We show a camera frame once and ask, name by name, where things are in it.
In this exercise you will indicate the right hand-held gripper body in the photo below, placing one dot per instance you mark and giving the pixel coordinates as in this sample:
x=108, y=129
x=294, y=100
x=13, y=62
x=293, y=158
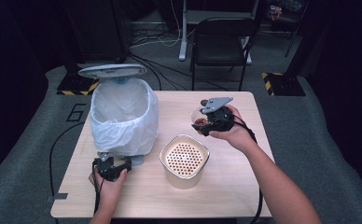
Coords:
x=221, y=119

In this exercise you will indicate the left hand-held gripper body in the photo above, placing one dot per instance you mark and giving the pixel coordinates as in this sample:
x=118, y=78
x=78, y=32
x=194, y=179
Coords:
x=109, y=171

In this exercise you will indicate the clear plastic cup with leftovers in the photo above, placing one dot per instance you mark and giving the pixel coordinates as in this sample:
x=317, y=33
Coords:
x=197, y=117

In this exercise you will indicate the beige container with perforated strainer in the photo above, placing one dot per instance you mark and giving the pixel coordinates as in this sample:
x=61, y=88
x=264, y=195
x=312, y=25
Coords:
x=183, y=161

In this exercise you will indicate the grey pedal trash can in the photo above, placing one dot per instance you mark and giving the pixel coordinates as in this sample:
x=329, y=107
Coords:
x=112, y=71

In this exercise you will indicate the person's left hand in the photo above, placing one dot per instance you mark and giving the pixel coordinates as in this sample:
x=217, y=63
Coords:
x=107, y=193

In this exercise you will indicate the person's right hand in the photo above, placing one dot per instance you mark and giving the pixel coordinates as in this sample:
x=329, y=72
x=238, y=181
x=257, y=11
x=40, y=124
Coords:
x=239, y=135

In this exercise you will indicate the white trash bag liner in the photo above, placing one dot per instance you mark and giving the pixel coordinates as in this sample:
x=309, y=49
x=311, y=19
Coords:
x=123, y=130

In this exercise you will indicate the black folding chair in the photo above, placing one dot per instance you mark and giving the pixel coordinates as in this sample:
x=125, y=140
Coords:
x=221, y=46

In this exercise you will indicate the black stand with striped base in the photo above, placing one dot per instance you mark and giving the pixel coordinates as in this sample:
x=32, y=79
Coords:
x=76, y=85
x=286, y=84

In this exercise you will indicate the large black cabinet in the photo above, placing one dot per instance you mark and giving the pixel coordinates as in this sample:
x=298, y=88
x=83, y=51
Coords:
x=98, y=31

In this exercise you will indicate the white metal desk frame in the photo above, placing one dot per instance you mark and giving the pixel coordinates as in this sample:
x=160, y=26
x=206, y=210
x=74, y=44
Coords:
x=183, y=31

